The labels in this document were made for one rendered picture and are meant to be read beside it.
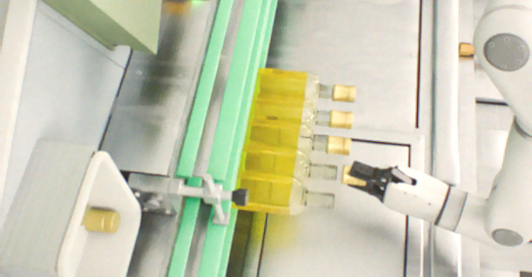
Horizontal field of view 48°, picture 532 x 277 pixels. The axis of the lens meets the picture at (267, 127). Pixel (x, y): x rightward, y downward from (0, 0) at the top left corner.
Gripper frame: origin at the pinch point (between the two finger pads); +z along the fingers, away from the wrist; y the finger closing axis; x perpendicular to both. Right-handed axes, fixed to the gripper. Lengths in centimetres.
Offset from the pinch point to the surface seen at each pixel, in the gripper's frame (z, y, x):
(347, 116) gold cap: 6.3, 1.5, -10.5
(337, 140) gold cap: 6.3, 1.6, -4.8
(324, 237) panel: 3.3, -12.6, 9.0
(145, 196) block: 29.5, 13.0, 22.6
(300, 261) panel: 5.8, -12.6, 15.4
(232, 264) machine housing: 18.6, -16.2, 20.0
